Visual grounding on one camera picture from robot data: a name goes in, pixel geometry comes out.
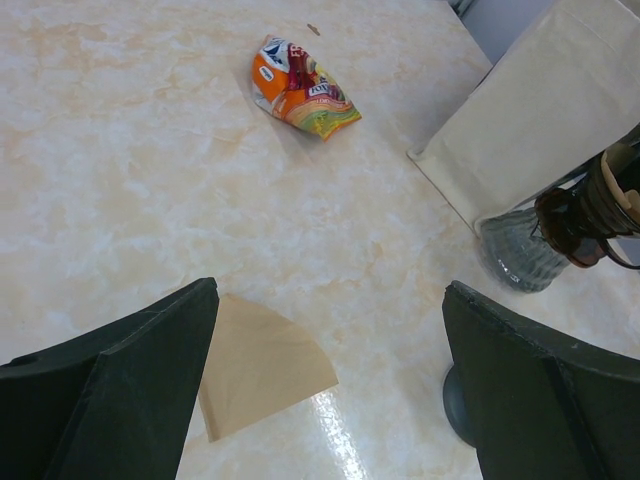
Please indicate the right aluminium frame post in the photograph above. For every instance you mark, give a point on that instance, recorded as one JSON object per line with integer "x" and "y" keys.
{"x": 461, "y": 7}

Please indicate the brown paper coffee filter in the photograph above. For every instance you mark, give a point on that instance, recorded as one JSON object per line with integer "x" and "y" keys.
{"x": 619, "y": 165}
{"x": 259, "y": 364}

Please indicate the amber plastic coffee dripper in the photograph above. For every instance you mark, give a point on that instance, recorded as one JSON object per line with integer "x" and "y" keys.
{"x": 581, "y": 222}

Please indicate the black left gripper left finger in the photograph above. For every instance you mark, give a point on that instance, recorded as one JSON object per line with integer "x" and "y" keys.
{"x": 114, "y": 403}

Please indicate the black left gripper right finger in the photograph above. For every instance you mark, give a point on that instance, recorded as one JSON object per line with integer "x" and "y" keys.
{"x": 542, "y": 404}

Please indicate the clear glass server pitcher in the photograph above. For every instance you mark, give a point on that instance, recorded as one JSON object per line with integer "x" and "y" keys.
{"x": 515, "y": 251}

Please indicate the cream canvas tote bag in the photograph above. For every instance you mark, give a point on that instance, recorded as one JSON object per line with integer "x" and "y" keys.
{"x": 566, "y": 90}

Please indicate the colourful snack packet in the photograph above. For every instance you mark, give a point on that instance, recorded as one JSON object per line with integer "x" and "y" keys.
{"x": 292, "y": 87}

